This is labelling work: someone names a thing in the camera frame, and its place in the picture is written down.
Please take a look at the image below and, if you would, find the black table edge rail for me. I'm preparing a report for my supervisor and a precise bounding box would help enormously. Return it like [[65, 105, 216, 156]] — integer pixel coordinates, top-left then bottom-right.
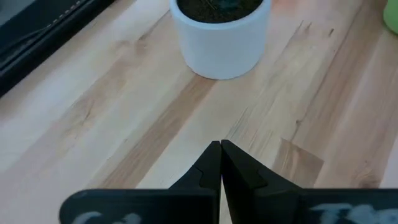
[[0, 0, 116, 98]]

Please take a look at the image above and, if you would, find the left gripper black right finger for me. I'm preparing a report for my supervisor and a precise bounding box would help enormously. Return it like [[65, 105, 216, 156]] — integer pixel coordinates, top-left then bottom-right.
[[222, 139, 398, 224]]

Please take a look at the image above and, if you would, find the snake plant in white pot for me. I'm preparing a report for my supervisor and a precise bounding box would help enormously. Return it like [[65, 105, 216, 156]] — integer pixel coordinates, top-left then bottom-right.
[[169, 0, 272, 81]]

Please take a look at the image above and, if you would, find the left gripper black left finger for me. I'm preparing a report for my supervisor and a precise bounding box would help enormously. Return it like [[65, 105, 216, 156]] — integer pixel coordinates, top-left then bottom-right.
[[58, 141, 222, 224]]

